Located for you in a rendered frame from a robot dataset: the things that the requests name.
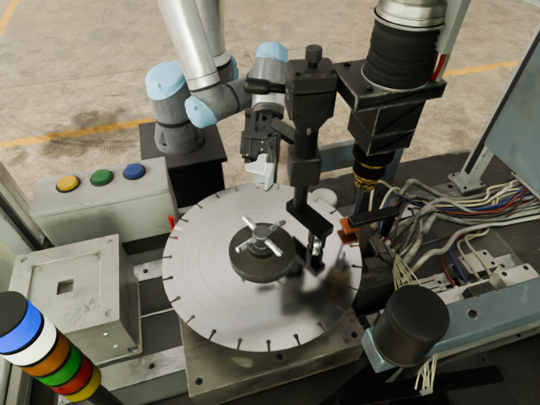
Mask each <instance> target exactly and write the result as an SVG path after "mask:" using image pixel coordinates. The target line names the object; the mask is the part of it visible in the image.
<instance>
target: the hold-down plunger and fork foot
mask: <svg viewBox="0 0 540 405"><path fill-rule="evenodd" d="M311 132H312V128H309V129H307V133H306V134H307V135H310V134H311ZM308 192H309V186H303V187H302V186H296V187H294V197H293V199H291V200H289V201H288V202H286V211H287V212H288V213H289V214H290V215H291V216H292V217H294V218H295V219H296V220H297V221H298V222H300V223H301V224H302V225H303V226H304V227H306V228H307V229H308V230H309V235H308V243H309V249H310V250H313V243H314V237H315V236H316V237H317V238H318V239H319V240H320V241H321V248H322V249H324V248H325V241H326V238H327V237H328V236H329V235H331V234H332V233H333V227H334V225H333V224H332V223H331V222H329V221H328V220H327V219H326V218H324V217H323V216H322V215H320V214H319V213H318V212H317V211H315V210H314V209H313V208H312V207H311V206H310V205H309V204H307V200H308Z"/></svg>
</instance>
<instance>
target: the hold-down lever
mask: <svg viewBox="0 0 540 405"><path fill-rule="evenodd" d="M243 90H244V91H245V92H246V93H247V94H254V95H267V94H269V93H270V92H271V93H280V94H284V92H285V84H273V83H271V82H270V81H269V80H265V79H257V78H247V79H246V80H245V81H244V82H243Z"/></svg>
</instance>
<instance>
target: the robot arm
mask: <svg viewBox="0 0 540 405"><path fill-rule="evenodd" d="M157 3H158V5H159V7H160V10H161V13H162V16H163V18H164V21H165V24H166V27H167V30H168V32H169V34H170V38H171V41H172V43H173V45H174V50H175V51H176V54H177V57H178V60H179V61H171V62H169V61H166V62H163V63H160V64H158V65H156V66H154V67H152V68H151V69H150V70H149V71H148V73H147V76H146V77H145V84H146V87H147V94H148V96H149V99H150V103H151V106H152V109H153V114H154V117H155V121H156V128H155V135H154V139H155V142H156V145H157V147H158V148H159V149H160V150H161V151H162V152H163V153H167V154H172V155H181V154H186V153H190V152H193V151H195V150H196V149H198V148H199V147H200V146H201V145H202V144H203V142H204V138H205V137H204V132H203V128H204V127H207V126H208V125H213V124H217V123H218V122H219V121H221V120H223V119H226V118H228V117H230V116H232V115H235V114H237V113H240V112H242V111H244V115H245V125H244V131H242V132H241V142H240V152H239V154H242V158H244V163H248V164H247V165H246V166H245V170H246V171H248V172H251V173H254V174H259V175H257V176H255V177H254V178H252V183H256V185H257V186H258V183H260V182H265V184H264V190H268V189H269V188H270V187H271V186H272V185H273V183H277V177H278V162H279V161H280V142H281V139H282V140H284V141H286V142H288V143H289V144H290V145H294V135H295V129H294V128H293V127H292V126H290V125H288V124H286V123H285V122H283V121H282V120H283V118H284V111H285V104H284V94H280V93H271V92H270V93H269V94H267V95H254V94H247V93H246V92H245V91H244V90H243V82H244V81H245V80H246V79H247V78H257V79H265V80H269V81H270V82H271V83H273V84H285V76H286V75H285V68H286V63H287V62H288V51H287V49H286V48H285V47H284V46H283V45H282V44H280V43H276V42H266V43H261V44H260V45H259V46H258V47H257V49H256V56H255V59H256V61H255V64H254V66H253V67H252V68H251V70H250V71H249V72H248V73H247V75H245V76H244V77H241V78H239V69H238V68H237V67H236V64H237V63H236V61H235V58H234V57H233V56H232V54H231V53H230V52H229V50H228V49H227V48H225V0H157Z"/></svg>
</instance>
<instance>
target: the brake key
mask: <svg viewBox="0 0 540 405"><path fill-rule="evenodd" d="M143 171H144V170H143V167H142V166H141V165H140V164H131V165H129V166H127V167H126V168H125V176H126V177H128V178H135V177H138V176H140V175H141V174H142V173H143Z"/></svg>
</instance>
